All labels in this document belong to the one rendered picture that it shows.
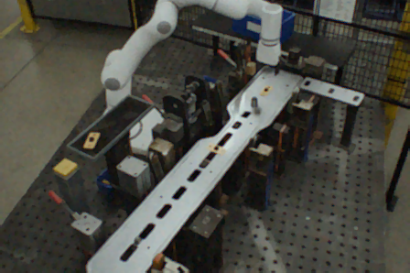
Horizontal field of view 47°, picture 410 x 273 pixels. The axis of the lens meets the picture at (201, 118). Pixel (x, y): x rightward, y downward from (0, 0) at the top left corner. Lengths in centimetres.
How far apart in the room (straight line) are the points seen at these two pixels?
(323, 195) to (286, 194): 17
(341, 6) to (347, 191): 93
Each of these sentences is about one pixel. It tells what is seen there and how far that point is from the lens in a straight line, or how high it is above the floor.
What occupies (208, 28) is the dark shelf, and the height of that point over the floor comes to 103.
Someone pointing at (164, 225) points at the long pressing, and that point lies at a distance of 172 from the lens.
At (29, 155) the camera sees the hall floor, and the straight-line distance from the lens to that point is 364.
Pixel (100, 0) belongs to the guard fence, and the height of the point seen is 41.
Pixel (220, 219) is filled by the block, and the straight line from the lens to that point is 169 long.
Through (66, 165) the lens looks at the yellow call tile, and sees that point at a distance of 177.
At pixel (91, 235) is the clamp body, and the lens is 168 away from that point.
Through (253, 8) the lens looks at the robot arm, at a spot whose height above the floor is 140.
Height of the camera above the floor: 236
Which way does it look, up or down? 40 degrees down
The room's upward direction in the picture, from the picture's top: 2 degrees counter-clockwise
